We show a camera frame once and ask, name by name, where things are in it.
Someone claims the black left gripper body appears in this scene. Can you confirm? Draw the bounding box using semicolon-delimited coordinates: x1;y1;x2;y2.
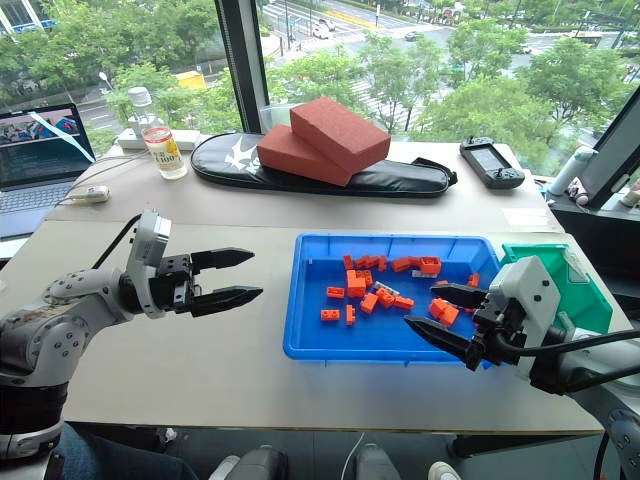
148;254;202;318

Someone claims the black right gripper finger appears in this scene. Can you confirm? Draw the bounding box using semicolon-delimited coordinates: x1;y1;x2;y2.
429;281;490;312
403;314;486;372

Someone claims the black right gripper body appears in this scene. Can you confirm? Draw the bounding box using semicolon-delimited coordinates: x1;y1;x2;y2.
471;291;527;366

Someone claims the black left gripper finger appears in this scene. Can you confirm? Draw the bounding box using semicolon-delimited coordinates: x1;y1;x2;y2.
191;286;265;319
190;247;256;274

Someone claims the green plastic bin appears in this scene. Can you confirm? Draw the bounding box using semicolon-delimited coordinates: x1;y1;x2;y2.
501;243;615;347

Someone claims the large orange building block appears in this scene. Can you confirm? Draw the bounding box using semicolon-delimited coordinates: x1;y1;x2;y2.
428;297;461;329
345;269;374;300

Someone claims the blue plastic tray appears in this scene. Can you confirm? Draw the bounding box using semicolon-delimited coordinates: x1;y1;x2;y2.
282;232;502;371

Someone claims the clear plastic drink bottle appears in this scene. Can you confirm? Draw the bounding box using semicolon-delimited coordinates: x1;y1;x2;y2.
127;86;189;181

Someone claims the white power strip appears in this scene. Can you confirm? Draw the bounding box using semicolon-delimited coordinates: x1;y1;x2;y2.
117;127;202;151

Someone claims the red foam brick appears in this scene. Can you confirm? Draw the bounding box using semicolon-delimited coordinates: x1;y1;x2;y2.
256;123;376;188
289;97;392;176

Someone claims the black racket bag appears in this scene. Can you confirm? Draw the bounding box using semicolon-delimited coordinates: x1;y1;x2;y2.
189;131;458;199

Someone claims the white shoe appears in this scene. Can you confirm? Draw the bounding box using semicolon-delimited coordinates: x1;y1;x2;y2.
428;459;462;480

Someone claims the black handheld remote controller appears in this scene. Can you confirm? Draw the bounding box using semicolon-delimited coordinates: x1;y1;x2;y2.
459;136;526;190

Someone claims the black side desk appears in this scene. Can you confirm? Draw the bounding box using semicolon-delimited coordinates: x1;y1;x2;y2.
546;193;640;321

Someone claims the dark rounded shape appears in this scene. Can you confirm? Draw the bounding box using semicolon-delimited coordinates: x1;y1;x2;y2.
213;444;290;480
348;442;397;480

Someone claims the pink plush toy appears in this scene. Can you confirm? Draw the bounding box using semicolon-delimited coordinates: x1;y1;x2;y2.
565;176;592;205

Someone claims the white and blue bottle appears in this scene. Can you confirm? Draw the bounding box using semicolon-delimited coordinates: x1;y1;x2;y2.
548;145;599;197

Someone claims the blue jeans leg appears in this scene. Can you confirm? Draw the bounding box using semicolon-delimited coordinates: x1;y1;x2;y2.
48;423;199;480

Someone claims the open laptop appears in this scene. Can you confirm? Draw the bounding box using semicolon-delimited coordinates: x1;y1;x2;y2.
0;103;97;240

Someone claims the black monitor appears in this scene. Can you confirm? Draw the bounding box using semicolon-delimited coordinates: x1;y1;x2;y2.
578;85;640;210

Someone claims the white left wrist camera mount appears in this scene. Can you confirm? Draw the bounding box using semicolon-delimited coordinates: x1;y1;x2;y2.
123;209;173;321

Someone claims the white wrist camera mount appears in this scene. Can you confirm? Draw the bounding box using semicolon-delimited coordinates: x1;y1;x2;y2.
123;209;173;321
488;255;564;382

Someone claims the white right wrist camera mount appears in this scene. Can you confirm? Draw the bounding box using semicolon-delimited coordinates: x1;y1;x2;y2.
488;255;564;382

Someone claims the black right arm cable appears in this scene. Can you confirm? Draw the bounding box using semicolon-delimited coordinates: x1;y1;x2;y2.
493;328;640;360

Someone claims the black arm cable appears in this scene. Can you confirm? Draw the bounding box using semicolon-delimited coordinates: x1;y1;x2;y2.
92;213;142;271
493;328;640;360

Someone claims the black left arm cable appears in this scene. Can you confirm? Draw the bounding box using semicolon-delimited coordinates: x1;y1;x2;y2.
92;213;142;271

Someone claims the white adapter with cable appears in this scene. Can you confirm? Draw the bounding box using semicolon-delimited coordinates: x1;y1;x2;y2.
54;152;151;207

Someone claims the white hanging cable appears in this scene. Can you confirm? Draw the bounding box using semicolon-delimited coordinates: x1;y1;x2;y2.
348;431;367;464

